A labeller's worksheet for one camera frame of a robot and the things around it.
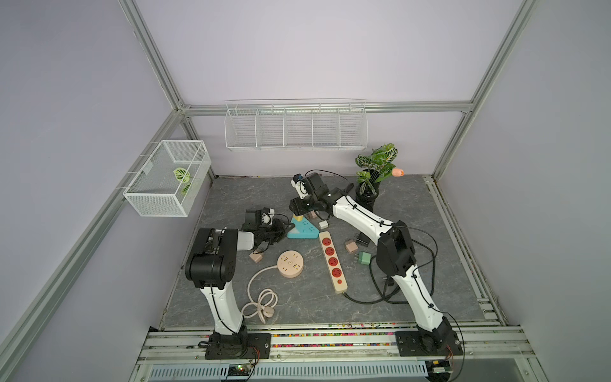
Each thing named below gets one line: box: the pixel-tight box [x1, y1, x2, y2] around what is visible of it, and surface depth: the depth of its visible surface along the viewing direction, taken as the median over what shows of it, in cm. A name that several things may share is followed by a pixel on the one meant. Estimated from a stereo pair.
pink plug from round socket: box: [249, 249, 264, 264], surface depth 93 cm
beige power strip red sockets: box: [319, 230, 349, 294], surface depth 91 cm
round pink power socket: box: [276, 249, 304, 279], surface depth 91 cm
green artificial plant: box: [354, 143, 399, 196], surface depth 91 cm
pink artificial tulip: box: [391, 167, 405, 178], surface depth 86 cm
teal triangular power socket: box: [286, 216, 320, 239], surface depth 99 cm
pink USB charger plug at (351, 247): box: [344, 239, 359, 254], surface depth 96 cm
